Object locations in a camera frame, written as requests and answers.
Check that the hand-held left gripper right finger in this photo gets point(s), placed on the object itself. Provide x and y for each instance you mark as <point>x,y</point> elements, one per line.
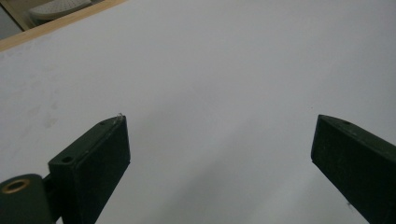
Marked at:
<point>358,165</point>

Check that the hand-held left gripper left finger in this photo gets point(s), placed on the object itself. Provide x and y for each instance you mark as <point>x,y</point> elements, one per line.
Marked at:
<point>93,174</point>

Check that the white perforated object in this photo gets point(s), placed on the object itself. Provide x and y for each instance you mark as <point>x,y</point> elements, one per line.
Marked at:
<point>59,7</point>

